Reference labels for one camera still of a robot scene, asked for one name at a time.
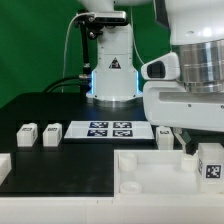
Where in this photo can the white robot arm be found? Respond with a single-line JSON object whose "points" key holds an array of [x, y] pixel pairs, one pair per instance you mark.
{"points": [[184, 88]]}

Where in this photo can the black camera on mount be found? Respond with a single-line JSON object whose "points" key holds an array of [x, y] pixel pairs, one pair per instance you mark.
{"points": [[114, 18]]}

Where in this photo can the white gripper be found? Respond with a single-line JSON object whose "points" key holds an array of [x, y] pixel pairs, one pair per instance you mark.
{"points": [[166, 103]]}

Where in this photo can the white left fence block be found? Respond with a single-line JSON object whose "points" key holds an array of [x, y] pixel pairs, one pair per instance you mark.
{"points": [[5, 166]]}

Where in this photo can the white front fence wall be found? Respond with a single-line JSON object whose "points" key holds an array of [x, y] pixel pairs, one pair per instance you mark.
{"points": [[124, 210]]}

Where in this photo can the white marker base plate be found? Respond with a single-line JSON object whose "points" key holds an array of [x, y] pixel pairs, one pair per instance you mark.
{"points": [[140, 130]]}

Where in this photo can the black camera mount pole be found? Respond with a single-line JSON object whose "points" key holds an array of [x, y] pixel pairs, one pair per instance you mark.
{"points": [[85, 52]]}

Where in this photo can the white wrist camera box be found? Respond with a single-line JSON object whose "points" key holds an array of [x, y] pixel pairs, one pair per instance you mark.
{"points": [[163, 68]]}

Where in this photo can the white square tabletop part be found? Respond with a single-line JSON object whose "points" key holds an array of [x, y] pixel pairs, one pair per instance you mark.
{"points": [[155, 172]]}

